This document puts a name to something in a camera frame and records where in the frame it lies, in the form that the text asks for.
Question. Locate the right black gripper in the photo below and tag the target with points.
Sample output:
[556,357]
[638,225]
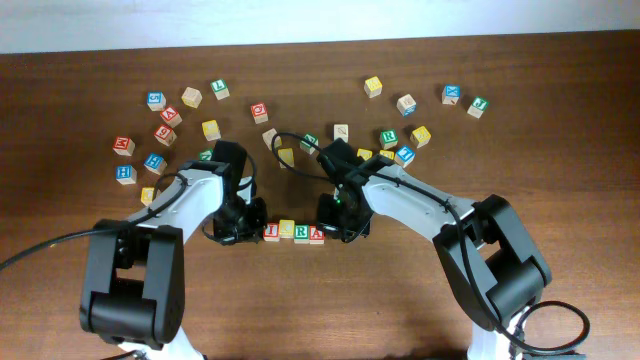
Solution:
[326,222]

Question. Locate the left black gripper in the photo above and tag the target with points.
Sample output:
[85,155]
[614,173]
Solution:
[259,221]

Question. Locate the red I block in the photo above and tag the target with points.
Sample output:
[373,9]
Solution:
[271,232]

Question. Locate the red a block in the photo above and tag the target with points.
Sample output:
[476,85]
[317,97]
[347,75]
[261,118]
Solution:
[317,236]
[171,116]

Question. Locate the yellow C block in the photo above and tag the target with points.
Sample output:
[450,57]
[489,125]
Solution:
[286,228]

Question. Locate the green r block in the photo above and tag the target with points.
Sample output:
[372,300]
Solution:
[301,234]
[388,139]

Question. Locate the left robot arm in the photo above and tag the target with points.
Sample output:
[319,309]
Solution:
[134,287]

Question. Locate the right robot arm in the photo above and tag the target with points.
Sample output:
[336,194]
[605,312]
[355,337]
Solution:
[495,270]

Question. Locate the yellow block right pair left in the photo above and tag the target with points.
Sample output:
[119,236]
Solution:
[364,153]

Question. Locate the yellow block pair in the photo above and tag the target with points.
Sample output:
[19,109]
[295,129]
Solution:
[387,154]
[364,153]

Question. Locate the green V block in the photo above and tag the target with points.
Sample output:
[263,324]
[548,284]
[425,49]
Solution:
[206,155]

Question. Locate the green Z block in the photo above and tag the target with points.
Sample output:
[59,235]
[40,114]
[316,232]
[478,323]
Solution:
[308,143]

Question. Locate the yellow S block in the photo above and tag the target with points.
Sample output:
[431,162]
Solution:
[286,157]

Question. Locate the plain wood block upright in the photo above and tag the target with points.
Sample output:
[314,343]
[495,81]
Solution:
[341,131]

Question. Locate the blue I block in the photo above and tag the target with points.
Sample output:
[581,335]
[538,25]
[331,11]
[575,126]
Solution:
[404,156]

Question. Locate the plain wood block centre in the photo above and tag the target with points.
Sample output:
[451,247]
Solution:
[272,139]

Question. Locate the yellow block centre left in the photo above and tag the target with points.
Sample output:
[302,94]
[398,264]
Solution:
[211,130]

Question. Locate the yellow O block far left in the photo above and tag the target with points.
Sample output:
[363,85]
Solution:
[147,195]

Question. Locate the blue H block tilted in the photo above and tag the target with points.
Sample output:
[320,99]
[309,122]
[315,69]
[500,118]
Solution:
[155,164]

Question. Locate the yellow M block right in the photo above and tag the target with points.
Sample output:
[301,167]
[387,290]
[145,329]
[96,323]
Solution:
[420,136]

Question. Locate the red Q block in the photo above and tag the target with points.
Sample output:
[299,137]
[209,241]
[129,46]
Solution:
[259,112]

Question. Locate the red 6 block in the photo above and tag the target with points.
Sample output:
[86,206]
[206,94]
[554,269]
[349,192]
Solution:
[165,135]

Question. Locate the blue H block left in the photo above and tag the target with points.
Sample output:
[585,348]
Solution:
[126,174]

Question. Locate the wood block blue side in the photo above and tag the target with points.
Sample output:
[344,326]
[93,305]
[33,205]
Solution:
[406,105]

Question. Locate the yellow block top right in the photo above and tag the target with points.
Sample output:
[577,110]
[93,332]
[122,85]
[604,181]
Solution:
[373,87]

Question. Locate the plain wood yellow-side block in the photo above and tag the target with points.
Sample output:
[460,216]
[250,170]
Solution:
[191,97]

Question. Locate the green L block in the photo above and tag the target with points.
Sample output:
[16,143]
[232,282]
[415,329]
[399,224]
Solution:
[220,89]

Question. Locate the red M block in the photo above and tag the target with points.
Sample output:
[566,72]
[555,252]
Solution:
[123,146]

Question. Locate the blue S block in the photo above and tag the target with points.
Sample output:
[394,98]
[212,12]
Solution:
[156,101]

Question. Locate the blue X block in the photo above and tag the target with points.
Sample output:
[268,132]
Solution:
[451,94]

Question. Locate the green J block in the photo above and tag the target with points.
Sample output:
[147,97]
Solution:
[478,107]

